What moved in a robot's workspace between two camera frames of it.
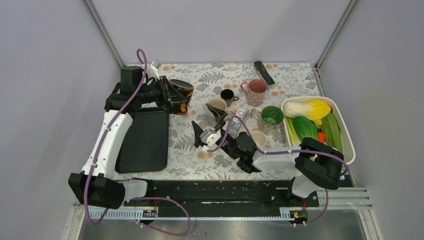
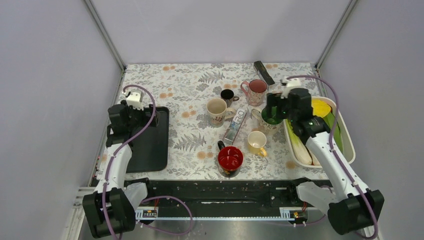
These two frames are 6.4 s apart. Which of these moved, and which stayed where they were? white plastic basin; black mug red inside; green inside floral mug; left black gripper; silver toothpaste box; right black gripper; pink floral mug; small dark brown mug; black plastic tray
Moved: black mug red inside; right black gripper; left black gripper
Stayed: silver toothpaste box; small dark brown mug; green inside floral mug; white plastic basin; pink floral mug; black plastic tray
